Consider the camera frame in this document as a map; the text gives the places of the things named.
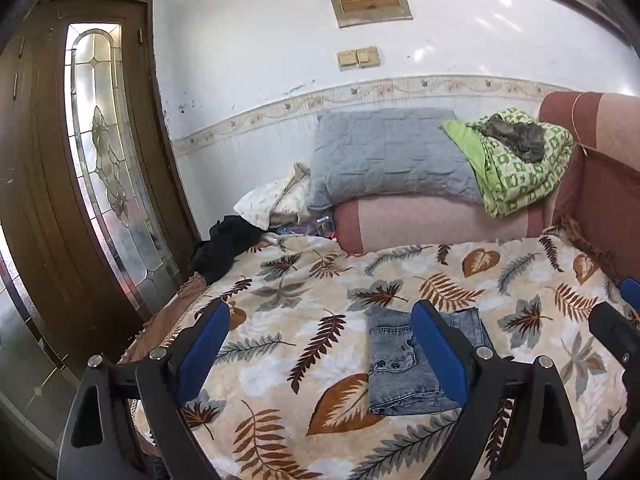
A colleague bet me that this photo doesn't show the blue denim pants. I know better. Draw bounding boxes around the blue denim pants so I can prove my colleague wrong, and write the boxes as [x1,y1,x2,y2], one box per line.
[367,307,470,416]

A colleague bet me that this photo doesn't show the pink red sofa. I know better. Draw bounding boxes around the pink red sofa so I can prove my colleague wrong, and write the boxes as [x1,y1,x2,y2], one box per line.
[334,91,639,282]

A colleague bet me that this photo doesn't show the green patterned folded quilt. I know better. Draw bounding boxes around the green patterned folded quilt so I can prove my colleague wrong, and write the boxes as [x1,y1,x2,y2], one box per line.
[442,107,574,218]

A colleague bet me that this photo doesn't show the dark olive crumpled garment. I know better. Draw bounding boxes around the dark olive crumpled garment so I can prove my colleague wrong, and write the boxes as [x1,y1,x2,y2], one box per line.
[475,114,544,164]

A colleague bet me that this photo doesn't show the leaf print blanket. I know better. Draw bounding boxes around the leaf print blanket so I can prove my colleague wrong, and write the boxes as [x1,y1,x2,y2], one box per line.
[125,229,638,479]

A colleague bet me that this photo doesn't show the black cloth pile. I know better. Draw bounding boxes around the black cloth pile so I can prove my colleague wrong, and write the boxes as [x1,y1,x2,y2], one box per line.
[189,216,265,285]

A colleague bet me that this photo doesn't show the brown wooden glass door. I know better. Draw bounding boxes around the brown wooden glass door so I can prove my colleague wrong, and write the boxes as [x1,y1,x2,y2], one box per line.
[0,0,202,461]

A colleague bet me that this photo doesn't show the grey quilted pillow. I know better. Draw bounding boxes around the grey quilted pillow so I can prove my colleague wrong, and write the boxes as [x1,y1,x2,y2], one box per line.
[307,107,483,210]

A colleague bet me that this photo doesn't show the white floral pillow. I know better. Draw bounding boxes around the white floral pillow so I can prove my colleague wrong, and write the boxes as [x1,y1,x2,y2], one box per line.
[233,162,312,231]

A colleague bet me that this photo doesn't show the beige wall switch panel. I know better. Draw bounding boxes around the beige wall switch panel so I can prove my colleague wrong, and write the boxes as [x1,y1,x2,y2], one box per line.
[336,47,381,70]

